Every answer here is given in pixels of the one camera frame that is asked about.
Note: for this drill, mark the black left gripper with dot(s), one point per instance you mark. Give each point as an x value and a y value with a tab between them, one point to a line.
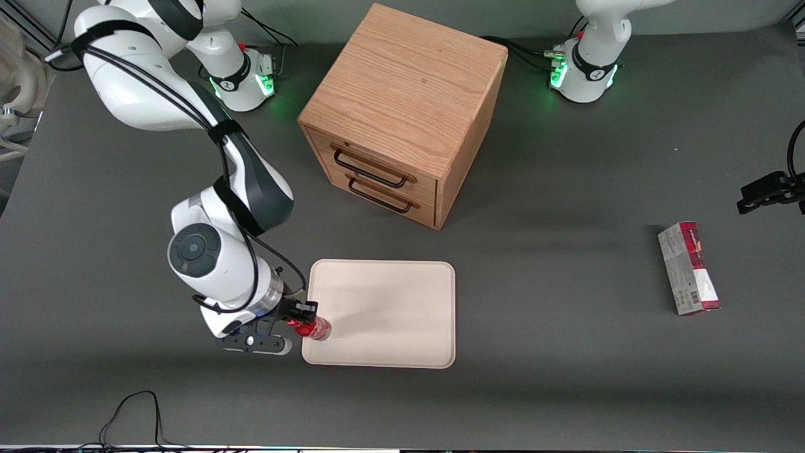
768	191

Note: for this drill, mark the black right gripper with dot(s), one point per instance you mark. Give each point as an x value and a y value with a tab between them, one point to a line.
293	307

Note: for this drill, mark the red coke bottle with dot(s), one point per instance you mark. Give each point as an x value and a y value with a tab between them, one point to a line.
317	329

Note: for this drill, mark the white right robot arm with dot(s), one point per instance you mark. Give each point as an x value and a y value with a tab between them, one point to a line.
132	94

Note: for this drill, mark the beige plastic tray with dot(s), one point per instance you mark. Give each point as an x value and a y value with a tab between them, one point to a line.
390	314

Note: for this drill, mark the red grey carton box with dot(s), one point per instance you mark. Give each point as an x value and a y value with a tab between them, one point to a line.
688	267

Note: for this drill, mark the small wooden drawer front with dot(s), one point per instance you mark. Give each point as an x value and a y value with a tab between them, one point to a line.
390	204

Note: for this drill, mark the large wooden drawer front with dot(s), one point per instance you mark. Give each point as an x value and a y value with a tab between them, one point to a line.
377	165

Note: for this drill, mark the oak wooden drawer cabinet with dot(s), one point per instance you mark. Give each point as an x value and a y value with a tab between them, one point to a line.
402	94

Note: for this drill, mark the beige rounded background object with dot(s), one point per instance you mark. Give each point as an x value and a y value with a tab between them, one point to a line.
22	75

